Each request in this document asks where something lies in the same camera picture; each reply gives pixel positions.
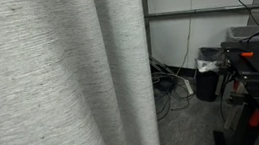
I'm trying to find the white power strip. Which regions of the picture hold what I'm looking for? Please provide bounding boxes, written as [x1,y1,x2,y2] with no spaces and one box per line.
[183,79,194,95]

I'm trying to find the grey woven curtain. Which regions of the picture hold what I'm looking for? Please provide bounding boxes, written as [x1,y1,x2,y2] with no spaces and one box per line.
[0,0,160,145]

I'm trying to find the black trash bin with liner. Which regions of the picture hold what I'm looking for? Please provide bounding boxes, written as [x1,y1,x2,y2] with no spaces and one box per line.
[195,47,223,102]

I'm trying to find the metal wall rail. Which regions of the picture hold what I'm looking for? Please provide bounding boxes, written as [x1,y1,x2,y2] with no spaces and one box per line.
[144,4,259,19]

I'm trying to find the grey plastic bin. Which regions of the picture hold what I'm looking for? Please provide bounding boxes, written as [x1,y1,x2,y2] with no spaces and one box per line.
[226,25,259,42]

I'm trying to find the tangled black floor cables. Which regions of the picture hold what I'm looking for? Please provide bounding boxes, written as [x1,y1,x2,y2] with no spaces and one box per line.
[148,57,200,122]

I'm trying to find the thin white wall cable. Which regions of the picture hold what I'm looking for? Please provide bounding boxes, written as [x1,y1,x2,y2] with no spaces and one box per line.
[165,0,208,75]

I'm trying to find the upper orange-handled clamp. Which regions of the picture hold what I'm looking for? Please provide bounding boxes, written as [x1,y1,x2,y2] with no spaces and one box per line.
[224,47,254,58]

